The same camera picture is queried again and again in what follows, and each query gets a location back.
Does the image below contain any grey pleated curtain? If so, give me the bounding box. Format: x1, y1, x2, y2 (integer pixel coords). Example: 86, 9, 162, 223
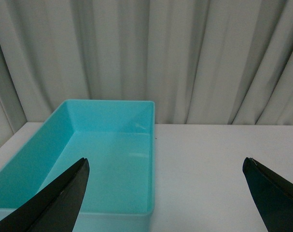
0, 0, 293, 147

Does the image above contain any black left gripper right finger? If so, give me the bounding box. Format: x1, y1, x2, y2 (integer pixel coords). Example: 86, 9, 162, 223
242, 158, 293, 232

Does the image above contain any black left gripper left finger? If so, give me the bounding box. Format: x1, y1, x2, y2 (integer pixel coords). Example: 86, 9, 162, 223
0, 158, 89, 232

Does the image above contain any turquoise plastic storage bin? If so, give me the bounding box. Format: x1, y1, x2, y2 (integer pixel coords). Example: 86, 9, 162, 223
0, 100, 155, 232

